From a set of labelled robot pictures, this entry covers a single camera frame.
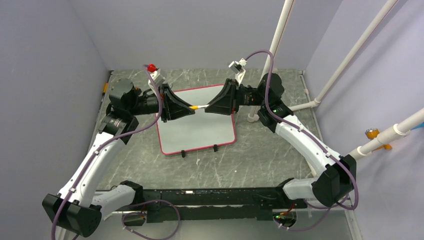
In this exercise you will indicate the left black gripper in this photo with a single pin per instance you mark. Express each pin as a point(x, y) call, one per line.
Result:
point(172, 107)

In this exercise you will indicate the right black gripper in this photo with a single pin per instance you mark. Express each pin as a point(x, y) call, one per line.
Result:
point(228, 102)

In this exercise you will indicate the white marker pen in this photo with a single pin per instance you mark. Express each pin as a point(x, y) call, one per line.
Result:
point(202, 106)

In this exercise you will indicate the red-framed whiteboard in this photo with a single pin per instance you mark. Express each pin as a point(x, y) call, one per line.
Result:
point(195, 132)

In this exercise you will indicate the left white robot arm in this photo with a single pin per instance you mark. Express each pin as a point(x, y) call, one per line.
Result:
point(76, 207)

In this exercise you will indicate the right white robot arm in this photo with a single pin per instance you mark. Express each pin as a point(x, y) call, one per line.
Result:
point(336, 174)

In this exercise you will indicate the orange tool at edge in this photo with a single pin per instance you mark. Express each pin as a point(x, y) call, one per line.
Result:
point(105, 88)

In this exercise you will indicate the white PVC pipe right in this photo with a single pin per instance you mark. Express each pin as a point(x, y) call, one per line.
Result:
point(395, 132)

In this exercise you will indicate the white PVC pipe frame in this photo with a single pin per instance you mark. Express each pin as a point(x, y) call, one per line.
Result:
point(308, 26)

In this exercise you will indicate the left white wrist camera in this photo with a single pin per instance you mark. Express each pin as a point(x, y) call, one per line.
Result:
point(156, 74)

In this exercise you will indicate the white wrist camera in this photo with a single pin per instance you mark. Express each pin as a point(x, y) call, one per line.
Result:
point(238, 68)
point(156, 74)

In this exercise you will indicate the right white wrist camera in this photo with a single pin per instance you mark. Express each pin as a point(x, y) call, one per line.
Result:
point(238, 68)

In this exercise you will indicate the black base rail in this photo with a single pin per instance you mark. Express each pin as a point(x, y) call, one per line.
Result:
point(259, 203)

